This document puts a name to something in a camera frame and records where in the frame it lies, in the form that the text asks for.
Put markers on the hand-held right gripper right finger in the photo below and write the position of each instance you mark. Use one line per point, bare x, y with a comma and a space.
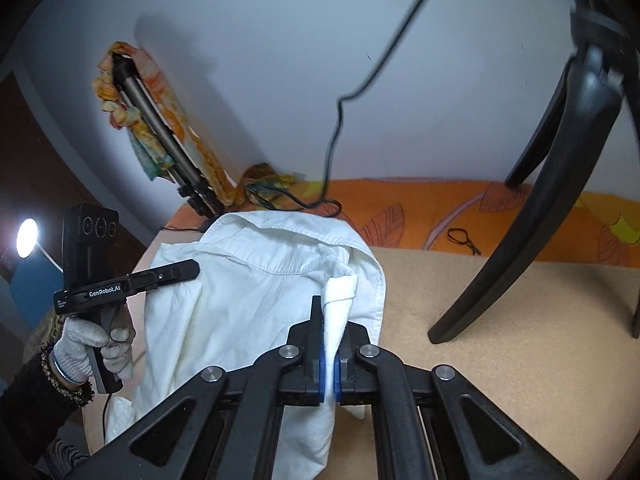
338, 375

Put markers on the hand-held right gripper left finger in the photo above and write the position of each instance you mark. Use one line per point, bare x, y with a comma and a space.
320, 375

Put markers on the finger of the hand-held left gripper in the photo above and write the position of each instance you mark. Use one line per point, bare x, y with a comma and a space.
177, 271

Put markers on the white shirt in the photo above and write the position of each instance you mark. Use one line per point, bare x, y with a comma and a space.
240, 310

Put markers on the person's left forearm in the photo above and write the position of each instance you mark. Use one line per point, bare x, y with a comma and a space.
30, 400

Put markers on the person's left hand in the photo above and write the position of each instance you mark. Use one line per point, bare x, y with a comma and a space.
75, 345

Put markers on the round white lamp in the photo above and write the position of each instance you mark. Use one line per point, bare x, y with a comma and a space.
27, 237

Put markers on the blue woven chair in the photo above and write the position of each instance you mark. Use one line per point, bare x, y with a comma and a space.
30, 285

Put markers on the black tripod with scarf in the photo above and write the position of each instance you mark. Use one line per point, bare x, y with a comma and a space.
195, 145

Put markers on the yellow crumpled cloth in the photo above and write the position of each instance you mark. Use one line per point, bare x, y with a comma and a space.
260, 172

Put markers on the grey tripod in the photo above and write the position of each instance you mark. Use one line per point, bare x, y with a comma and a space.
160, 125

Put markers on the orange printed bedsheet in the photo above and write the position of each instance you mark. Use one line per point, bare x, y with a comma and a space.
425, 210

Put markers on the striped cloth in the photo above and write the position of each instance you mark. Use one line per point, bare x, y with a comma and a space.
65, 457

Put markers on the black tripod stand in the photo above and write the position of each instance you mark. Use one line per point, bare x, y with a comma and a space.
550, 160

